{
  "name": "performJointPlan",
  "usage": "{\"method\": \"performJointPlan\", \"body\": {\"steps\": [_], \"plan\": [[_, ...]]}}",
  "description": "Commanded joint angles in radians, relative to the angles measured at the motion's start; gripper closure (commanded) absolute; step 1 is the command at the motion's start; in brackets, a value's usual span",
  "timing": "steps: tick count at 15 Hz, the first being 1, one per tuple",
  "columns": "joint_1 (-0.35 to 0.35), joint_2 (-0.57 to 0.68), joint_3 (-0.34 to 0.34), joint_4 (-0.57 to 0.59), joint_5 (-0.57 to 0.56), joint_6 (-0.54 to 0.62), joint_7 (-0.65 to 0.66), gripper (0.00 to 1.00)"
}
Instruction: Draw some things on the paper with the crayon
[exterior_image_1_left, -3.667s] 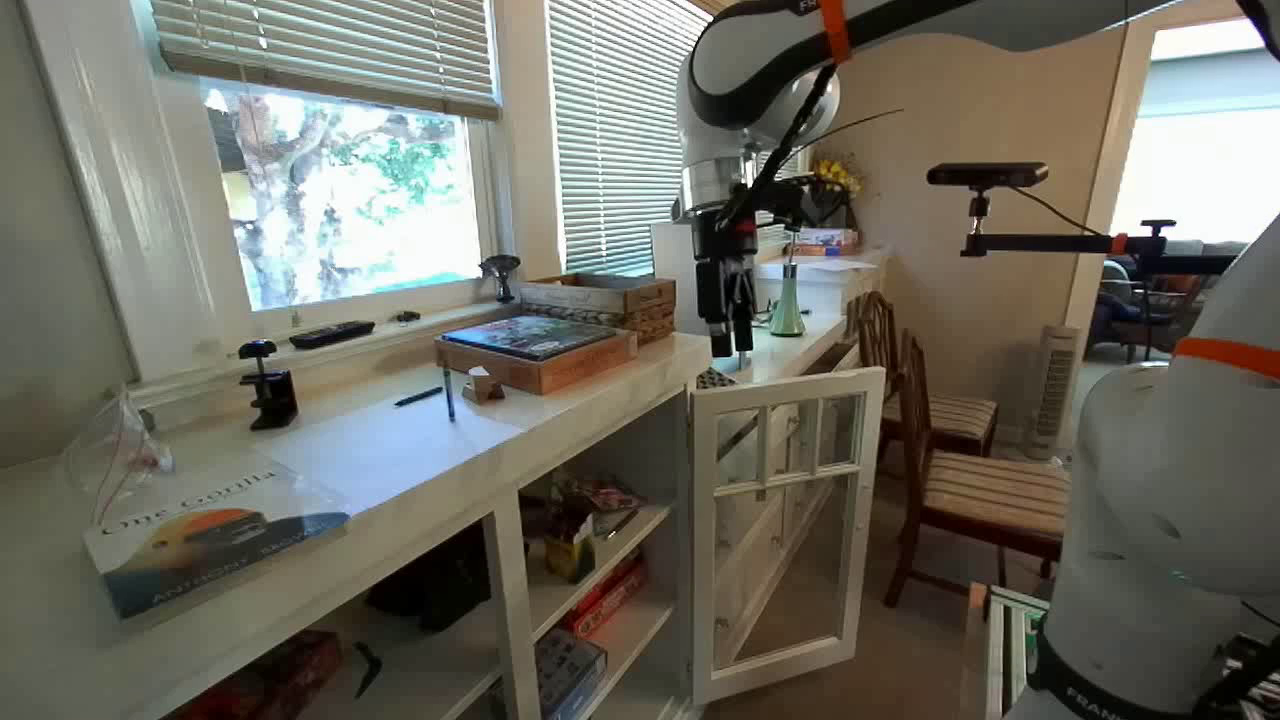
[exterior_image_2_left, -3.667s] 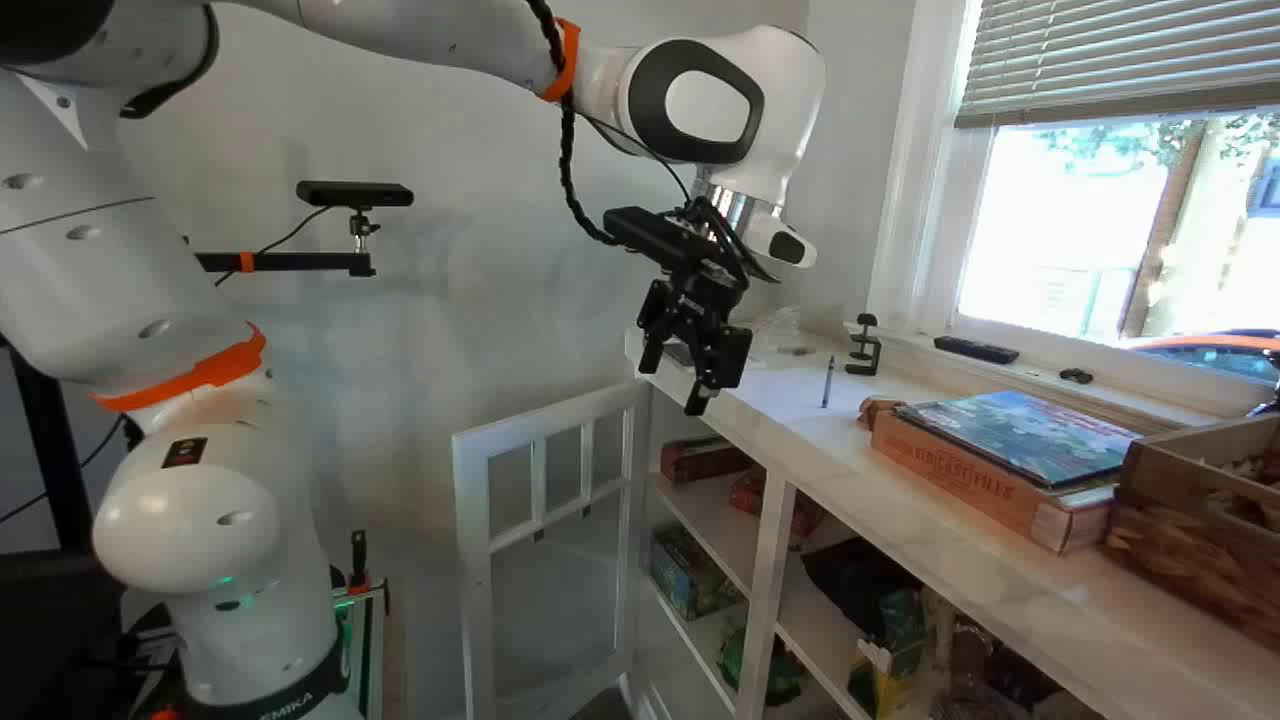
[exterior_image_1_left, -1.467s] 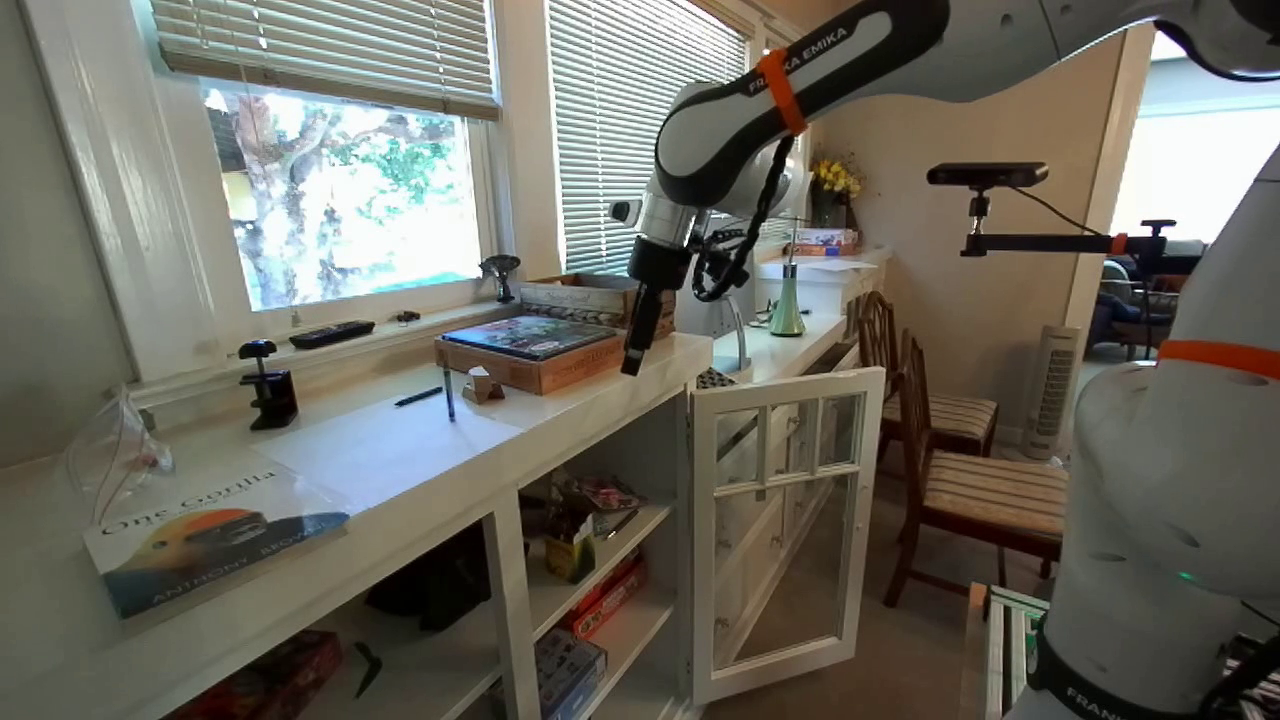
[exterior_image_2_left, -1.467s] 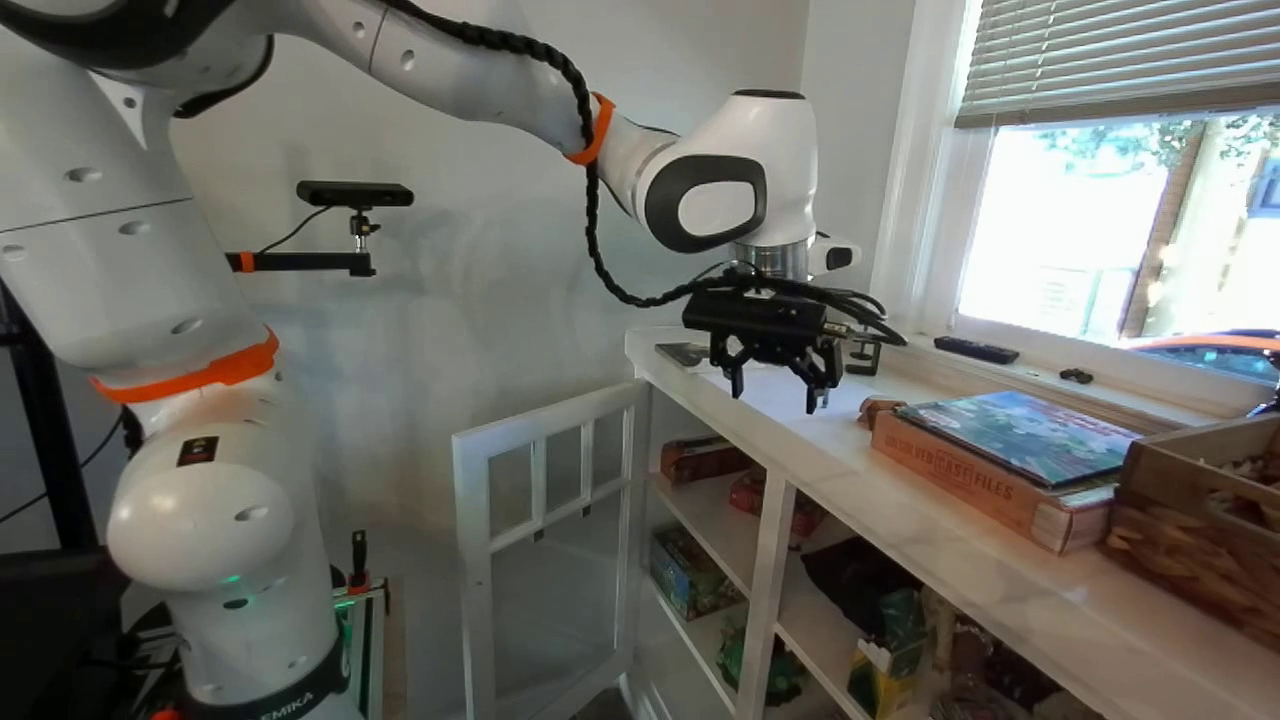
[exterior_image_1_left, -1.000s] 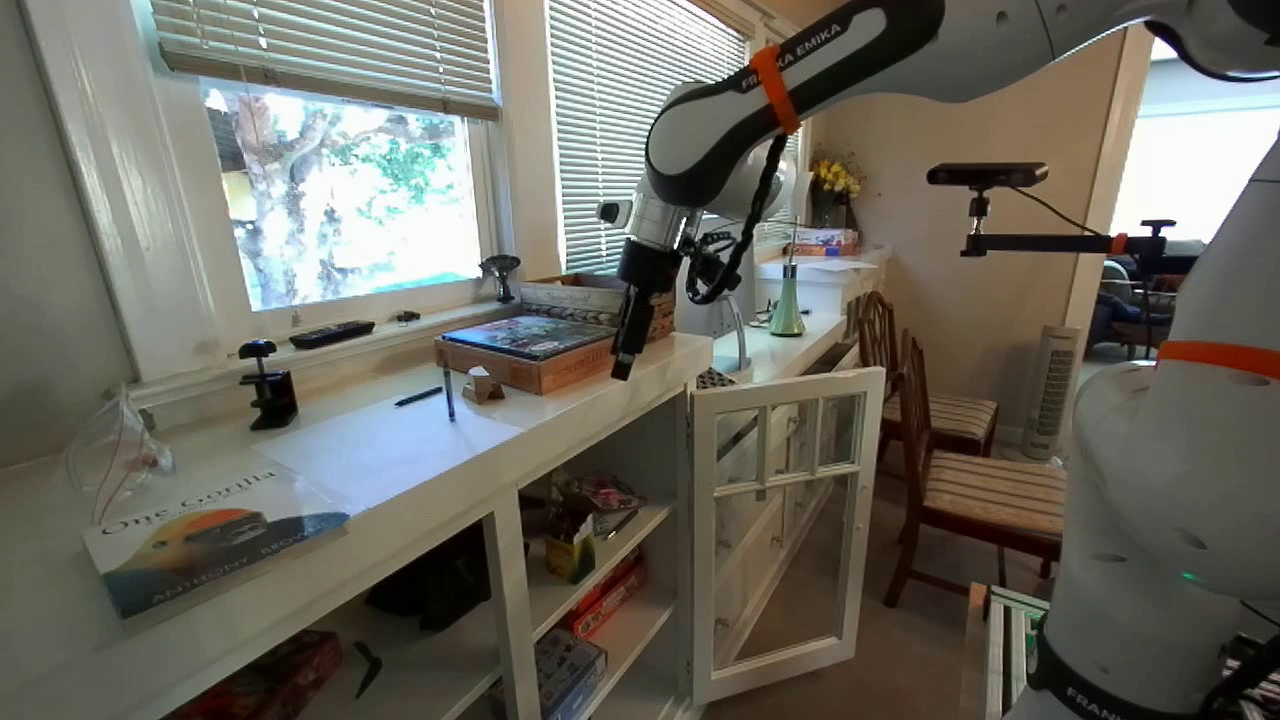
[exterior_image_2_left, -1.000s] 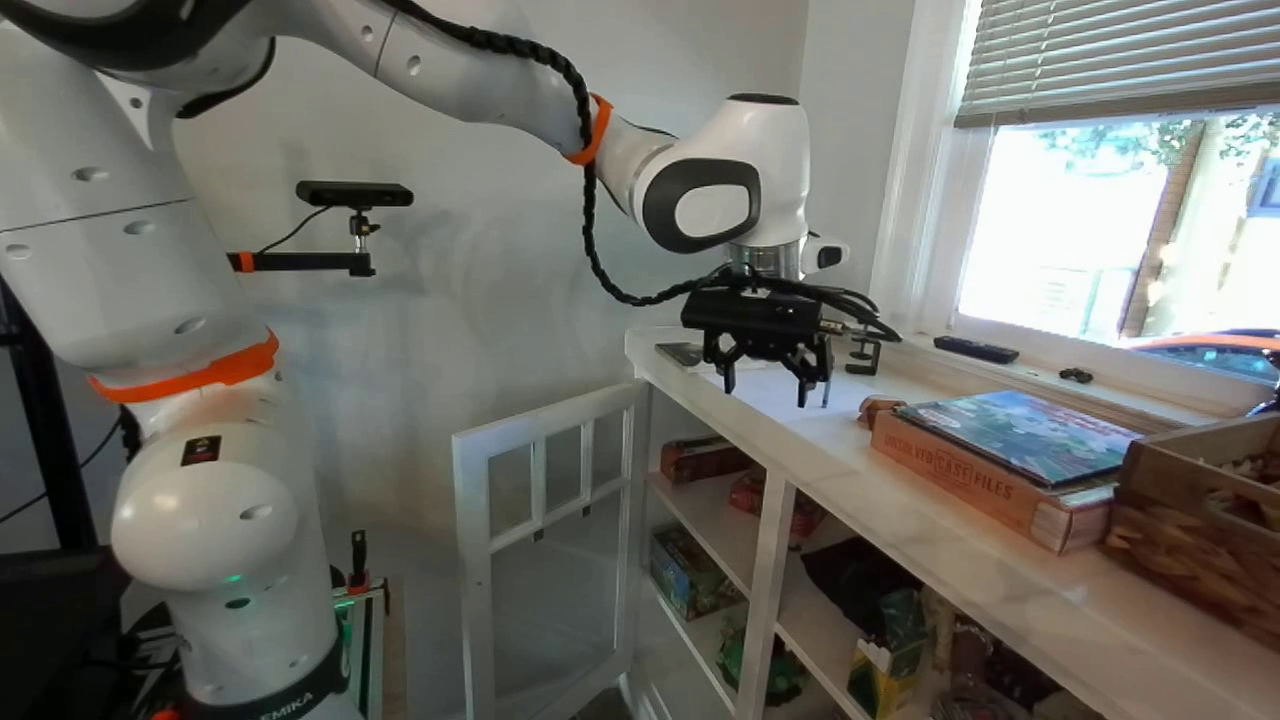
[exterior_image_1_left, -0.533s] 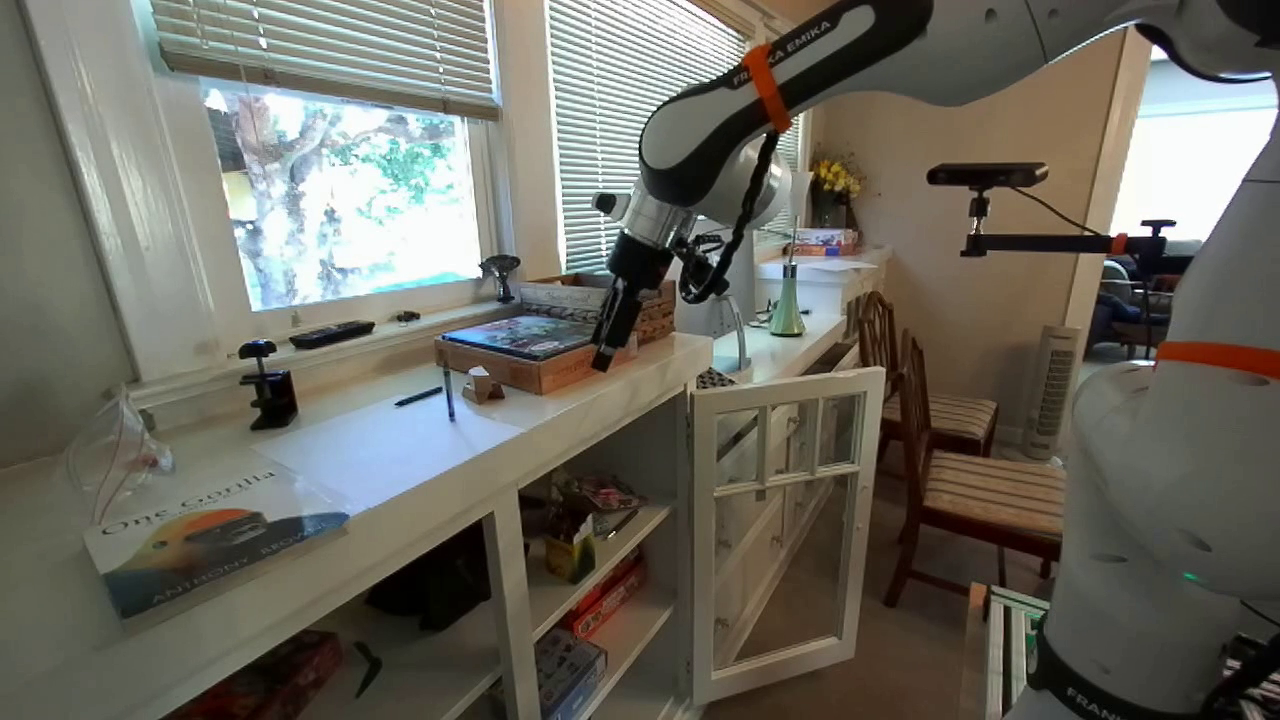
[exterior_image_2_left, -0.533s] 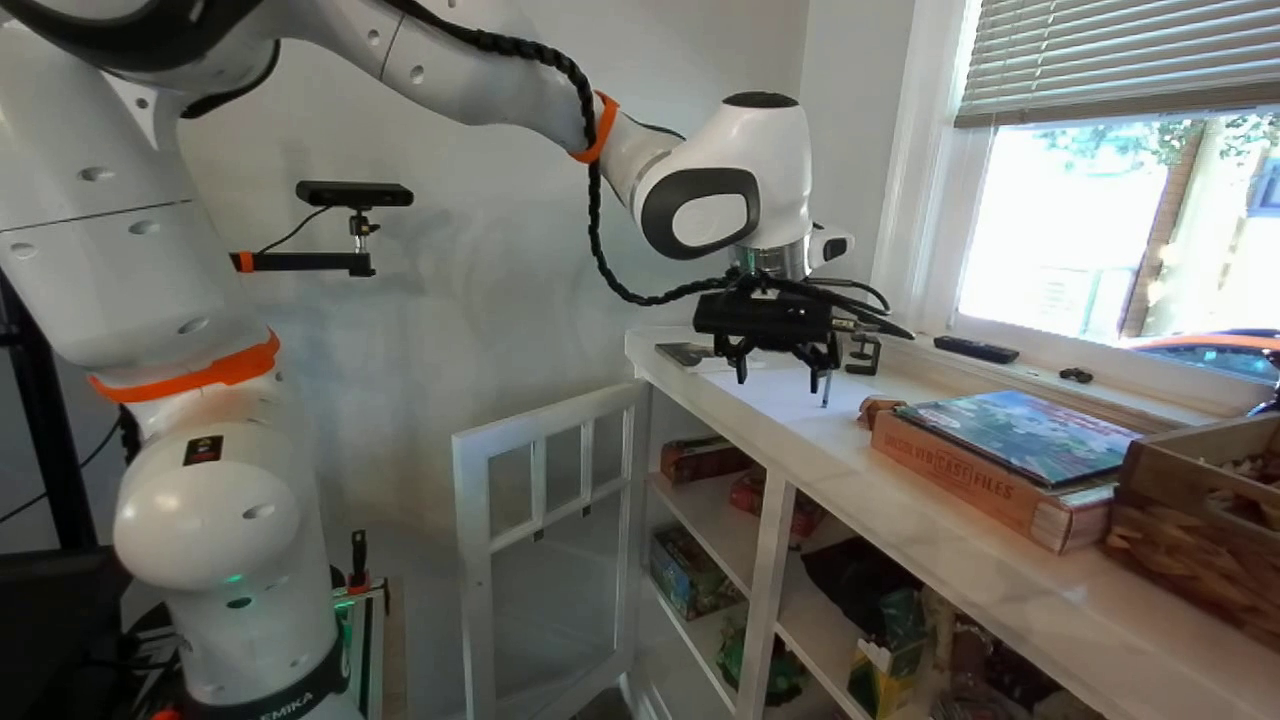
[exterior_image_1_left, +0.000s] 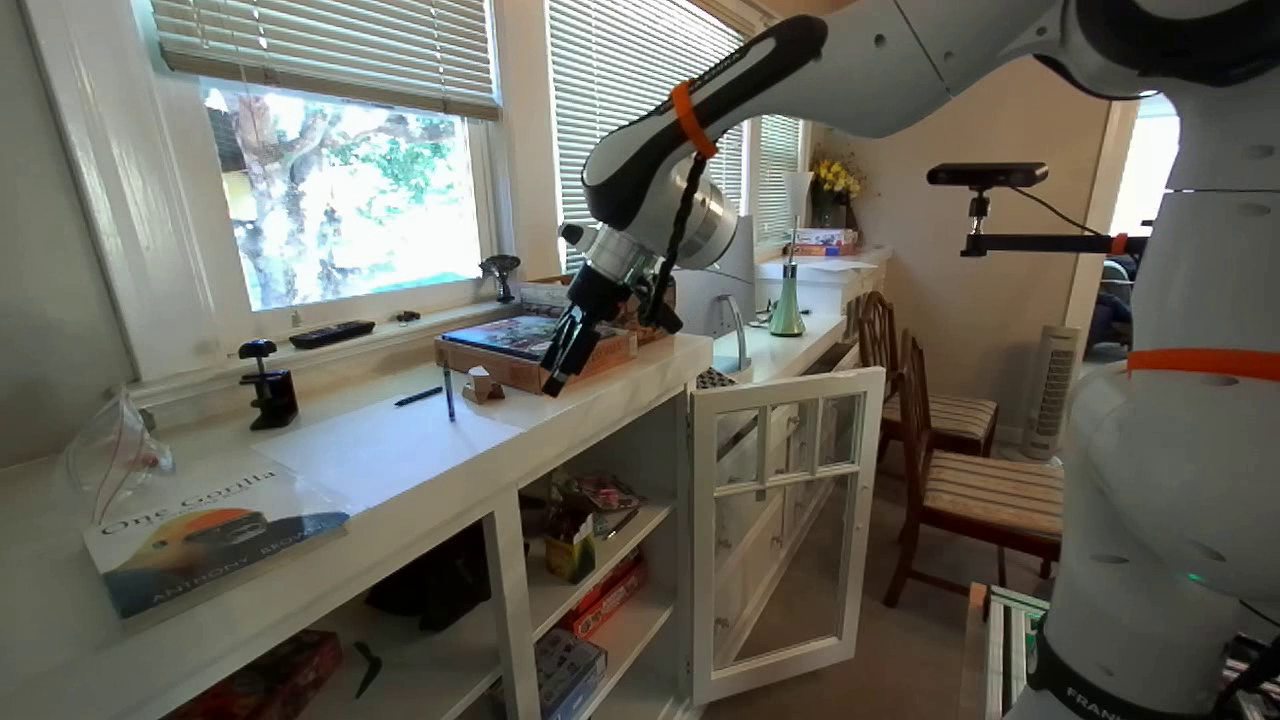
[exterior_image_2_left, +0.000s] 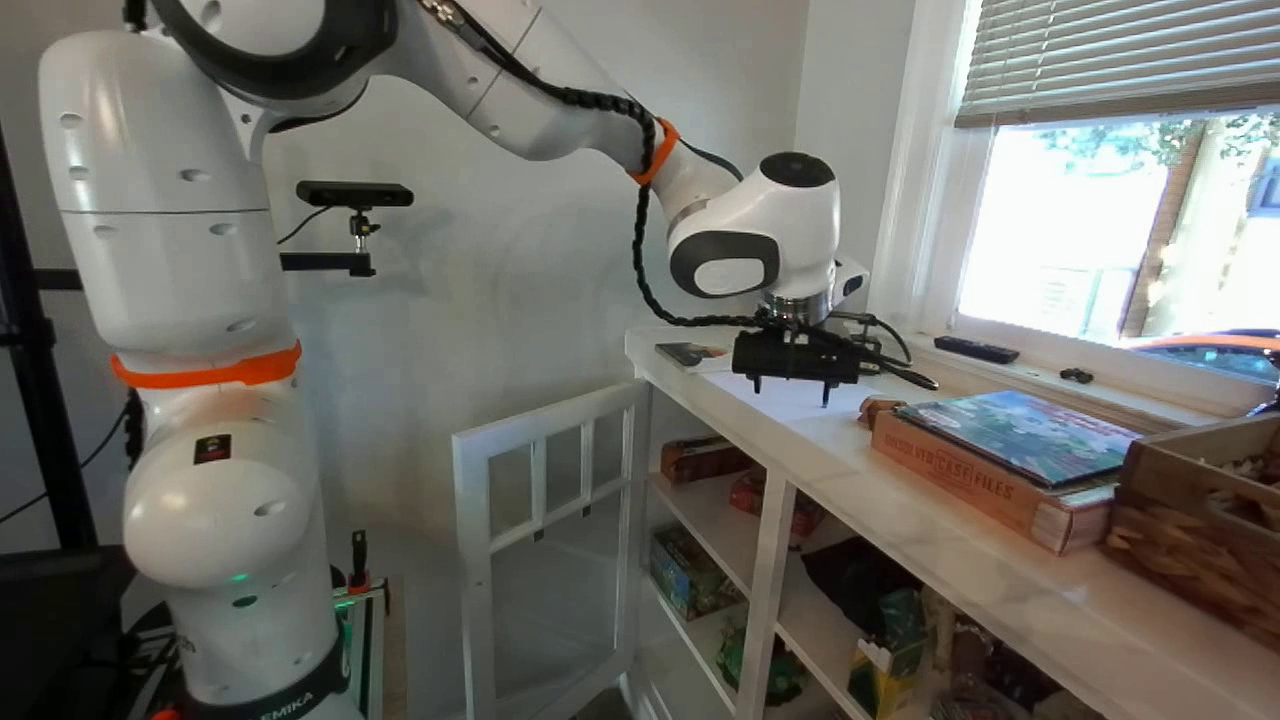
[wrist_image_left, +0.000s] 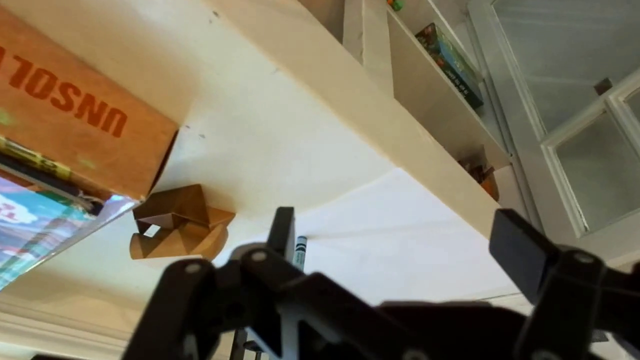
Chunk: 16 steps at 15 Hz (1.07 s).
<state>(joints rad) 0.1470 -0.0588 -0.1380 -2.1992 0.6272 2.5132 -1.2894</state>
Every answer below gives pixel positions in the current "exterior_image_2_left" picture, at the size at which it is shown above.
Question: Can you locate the green game box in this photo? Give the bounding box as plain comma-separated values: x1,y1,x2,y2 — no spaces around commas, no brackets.
649,520,745,619

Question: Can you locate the black corrugated cable conduit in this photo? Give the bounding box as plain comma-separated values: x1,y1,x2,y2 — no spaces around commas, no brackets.
424,0,762,332

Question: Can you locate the green edged white panel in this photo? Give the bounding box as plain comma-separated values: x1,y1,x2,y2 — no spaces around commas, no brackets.
333,577,393,720

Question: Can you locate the black equipment case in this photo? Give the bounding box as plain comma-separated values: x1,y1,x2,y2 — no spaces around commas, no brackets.
0,539,137,720

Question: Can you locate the red game box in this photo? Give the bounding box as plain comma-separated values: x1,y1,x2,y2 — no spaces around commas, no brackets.
729,464,824,542

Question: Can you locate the white window blind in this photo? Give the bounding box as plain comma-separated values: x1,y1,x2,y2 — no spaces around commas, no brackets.
954,0,1280,133

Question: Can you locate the white glass cabinet door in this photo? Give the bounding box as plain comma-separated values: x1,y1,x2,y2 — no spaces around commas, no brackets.
447,375,652,720

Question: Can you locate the black remote control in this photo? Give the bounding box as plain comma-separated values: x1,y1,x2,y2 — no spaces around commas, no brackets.
930,332,1024,367

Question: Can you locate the brown shelf box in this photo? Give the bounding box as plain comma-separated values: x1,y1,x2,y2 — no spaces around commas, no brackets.
654,435,756,489

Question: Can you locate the green yellow game carton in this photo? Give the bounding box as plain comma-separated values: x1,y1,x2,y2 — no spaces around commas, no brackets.
852,590,954,720

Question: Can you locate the brown cardboard game box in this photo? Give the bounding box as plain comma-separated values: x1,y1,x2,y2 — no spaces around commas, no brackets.
856,391,1135,554

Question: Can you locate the white paper sheet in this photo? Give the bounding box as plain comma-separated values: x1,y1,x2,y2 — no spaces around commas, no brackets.
690,360,877,431

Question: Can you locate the black stereo camera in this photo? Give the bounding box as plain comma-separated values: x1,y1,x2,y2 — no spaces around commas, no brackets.
293,177,414,210

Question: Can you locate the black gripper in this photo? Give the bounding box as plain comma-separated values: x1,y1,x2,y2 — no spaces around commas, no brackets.
729,299,885,409

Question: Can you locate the wooden crate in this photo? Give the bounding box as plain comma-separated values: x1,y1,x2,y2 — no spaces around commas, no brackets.
1097,413,1280,654

